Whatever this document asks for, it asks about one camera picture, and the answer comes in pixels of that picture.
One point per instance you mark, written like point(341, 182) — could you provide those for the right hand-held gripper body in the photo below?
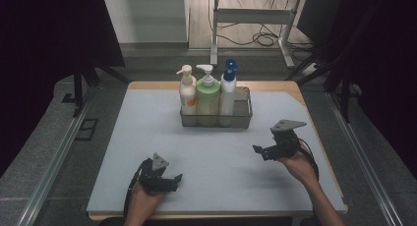
point(285, 137)

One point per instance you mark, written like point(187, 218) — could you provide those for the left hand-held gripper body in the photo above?
point(154, 178)

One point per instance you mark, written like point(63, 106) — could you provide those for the metal mesh basket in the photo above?
point(241, 111)

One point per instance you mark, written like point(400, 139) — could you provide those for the white bottle blue cap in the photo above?
point(228, 91)

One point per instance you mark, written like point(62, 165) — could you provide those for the green pump bottle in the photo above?
point(208, 95)

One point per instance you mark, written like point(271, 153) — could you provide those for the cream pump bottle orange label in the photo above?
point(187, 91)

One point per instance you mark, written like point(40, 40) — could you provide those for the person's left hand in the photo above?
point(142, 199)

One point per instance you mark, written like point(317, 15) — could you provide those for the person's right hand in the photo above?
point(298, 168)

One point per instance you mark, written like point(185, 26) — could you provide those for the wooden table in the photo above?
point(268, 85)

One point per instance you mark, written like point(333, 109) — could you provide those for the black metal stand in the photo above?
point(345, 101)
point(78, 88)

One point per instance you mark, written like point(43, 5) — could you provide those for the white power strip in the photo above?
point(309, 69)

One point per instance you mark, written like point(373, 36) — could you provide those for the aluminium rail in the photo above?
point(52, 167)
point(367, 163)

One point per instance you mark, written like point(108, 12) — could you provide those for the white metal desk frame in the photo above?
point(252, 15)

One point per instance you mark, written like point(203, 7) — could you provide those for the white wall panel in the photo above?
point(144, 19)

